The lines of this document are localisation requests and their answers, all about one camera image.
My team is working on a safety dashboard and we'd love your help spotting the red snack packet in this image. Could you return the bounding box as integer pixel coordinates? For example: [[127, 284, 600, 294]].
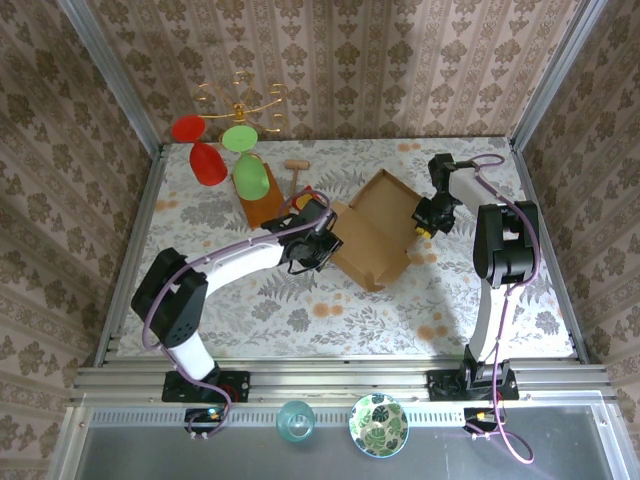
[[289, 185, 329, 214]]

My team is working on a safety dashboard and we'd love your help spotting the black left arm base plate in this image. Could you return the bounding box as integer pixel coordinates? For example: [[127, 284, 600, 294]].
[[162, 369, 251, 404]]

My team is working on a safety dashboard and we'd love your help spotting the grey metal tray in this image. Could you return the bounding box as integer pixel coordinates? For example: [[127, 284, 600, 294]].
[[59, 403, 632, 480]]

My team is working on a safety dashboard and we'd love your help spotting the right side aluminium rail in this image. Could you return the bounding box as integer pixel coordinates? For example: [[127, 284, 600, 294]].
[[507, 139, 590, 362]]

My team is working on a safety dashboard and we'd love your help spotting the leaf pattern bowl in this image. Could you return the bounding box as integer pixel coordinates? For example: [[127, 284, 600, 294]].
[[348, 393, 410, 459]]

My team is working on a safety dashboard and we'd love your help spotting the black left connector box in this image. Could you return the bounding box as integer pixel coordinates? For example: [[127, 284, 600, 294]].
[[184, 407, 229, 434]]

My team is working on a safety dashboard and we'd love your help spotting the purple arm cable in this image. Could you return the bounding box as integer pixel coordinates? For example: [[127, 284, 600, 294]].
[[141, 203, 335, 439], [470, 153, 543, 465]]

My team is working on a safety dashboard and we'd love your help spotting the black connector box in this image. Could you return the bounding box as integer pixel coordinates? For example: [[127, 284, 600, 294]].
[[463, 407, 506, 432], [184, 407, 229, 434]]

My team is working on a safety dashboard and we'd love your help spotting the brown wooden board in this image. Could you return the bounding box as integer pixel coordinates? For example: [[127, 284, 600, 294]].
[[230, 162, 291, 231]]

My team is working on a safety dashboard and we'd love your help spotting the left upright aluminium post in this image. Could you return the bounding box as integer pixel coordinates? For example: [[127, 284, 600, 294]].
[[57, 0, 166, 151]]

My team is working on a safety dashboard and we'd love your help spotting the black right connector box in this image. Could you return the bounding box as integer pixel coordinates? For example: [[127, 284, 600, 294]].
[[463, 407, 506, 432]]

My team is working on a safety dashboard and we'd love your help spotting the small wooden mallet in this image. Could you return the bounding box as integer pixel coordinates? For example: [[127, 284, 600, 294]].
[[283, 158, 311, 197]]

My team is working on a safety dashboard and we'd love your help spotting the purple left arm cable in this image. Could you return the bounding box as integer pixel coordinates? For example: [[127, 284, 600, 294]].
[[141, 203, 335, 439]]

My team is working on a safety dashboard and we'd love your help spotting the brown cardboard box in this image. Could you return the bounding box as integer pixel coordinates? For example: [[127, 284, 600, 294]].
[[319, 168, 426, 294]]

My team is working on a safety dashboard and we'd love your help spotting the right upright aluminium post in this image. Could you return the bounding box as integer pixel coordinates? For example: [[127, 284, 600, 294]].
[[509, 0, 609, 147]]

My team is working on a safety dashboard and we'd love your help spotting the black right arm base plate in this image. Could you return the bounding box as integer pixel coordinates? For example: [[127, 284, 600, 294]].
[[427, 368, 521, 401]]

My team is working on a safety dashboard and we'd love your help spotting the golden wire stand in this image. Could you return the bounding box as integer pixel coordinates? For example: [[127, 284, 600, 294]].
[[193, 70, 290, 136]]

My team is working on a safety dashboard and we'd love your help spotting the front aluminium rail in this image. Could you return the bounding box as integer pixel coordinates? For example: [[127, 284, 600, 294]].
[[69, 355, 615, 407]]

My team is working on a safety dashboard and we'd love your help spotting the red plastic wine glass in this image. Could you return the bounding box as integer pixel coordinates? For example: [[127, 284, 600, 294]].
[[171, 114, 229, 187]]

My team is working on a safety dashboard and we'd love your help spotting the upright aluminium post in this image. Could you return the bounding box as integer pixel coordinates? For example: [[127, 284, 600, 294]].
[[57, 0, 166, 151], [509, 0, 609, 147]]

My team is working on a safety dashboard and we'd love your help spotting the green plastic wine glass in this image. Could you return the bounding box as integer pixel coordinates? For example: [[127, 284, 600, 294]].
[[220, 124, 270, 201]]

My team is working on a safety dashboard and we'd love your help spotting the left side aluminium rail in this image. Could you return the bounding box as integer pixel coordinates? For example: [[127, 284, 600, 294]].
[[94, 143, 169, 369]]

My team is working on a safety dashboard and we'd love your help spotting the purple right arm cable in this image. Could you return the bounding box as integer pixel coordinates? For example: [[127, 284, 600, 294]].
[[470, 153, 543, 465]]

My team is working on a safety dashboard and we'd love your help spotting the aluminium rail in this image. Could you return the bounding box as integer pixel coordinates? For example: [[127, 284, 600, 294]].
[[69, 355, 615, 407], [94, 143, 169, 369], [507, 139, 590, 362]]

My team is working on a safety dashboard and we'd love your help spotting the teal glass cup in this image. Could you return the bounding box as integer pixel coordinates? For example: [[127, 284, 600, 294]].
[[276, 399, 315, 444]]

